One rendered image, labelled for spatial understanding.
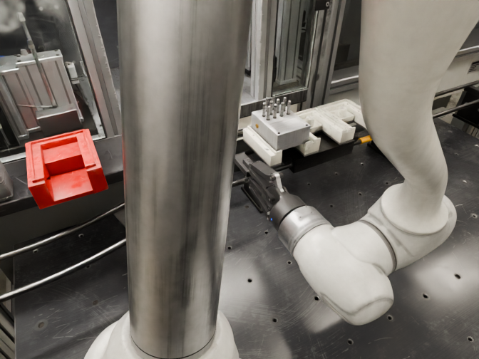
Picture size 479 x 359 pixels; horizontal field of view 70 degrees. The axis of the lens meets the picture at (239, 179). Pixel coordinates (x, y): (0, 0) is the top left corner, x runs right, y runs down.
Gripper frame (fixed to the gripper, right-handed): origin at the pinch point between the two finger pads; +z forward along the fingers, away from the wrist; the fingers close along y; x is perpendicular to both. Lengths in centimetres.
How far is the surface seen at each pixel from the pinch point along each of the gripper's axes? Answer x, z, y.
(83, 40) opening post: 25.7, 20.5, 25.9
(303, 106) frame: -32.6, 21.9, -3.2
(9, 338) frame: 70, 21, -56
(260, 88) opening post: -15.8, 20.7, 6.8
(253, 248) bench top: 2.1, -8.8, -19.8
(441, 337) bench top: -20, -45, -20
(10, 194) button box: 46.7, 7.3, 4.3
